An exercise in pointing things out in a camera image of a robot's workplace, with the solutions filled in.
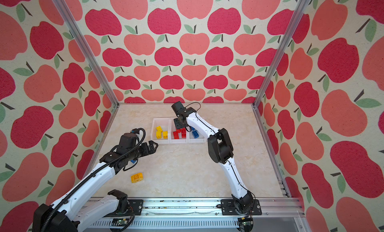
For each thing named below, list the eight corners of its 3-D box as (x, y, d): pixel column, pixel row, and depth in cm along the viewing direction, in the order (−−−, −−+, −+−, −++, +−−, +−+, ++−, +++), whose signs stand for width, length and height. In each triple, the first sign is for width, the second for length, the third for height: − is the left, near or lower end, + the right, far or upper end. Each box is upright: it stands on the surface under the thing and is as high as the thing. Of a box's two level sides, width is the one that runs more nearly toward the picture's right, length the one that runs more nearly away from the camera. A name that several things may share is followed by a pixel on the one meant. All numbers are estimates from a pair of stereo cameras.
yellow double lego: (133, 184, 84) (131, 182, 81) (132, 177, 86) (130, 175, 83) (143, 180, 85) (142, 178, 82) (143, 174, 87) (141, 172, 84)
